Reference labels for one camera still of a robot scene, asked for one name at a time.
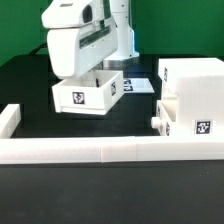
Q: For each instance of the white drawer cabinet box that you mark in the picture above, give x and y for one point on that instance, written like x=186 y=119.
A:
x=197 y=85

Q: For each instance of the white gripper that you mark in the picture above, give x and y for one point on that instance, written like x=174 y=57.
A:
x=75 y=51

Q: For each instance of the white U-shaped barrier frame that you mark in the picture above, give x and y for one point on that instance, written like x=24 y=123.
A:
x=99 y=150

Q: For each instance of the white drawer tray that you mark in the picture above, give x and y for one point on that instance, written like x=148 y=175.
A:
x=81 y=95
x=165 y=118

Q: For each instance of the white front drawer tray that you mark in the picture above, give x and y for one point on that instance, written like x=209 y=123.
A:
x=165 y=118

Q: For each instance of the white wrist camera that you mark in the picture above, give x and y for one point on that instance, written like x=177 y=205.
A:
x=72 y=13

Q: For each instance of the white marker tag sheet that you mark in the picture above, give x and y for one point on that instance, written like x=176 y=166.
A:
x=137 y=85

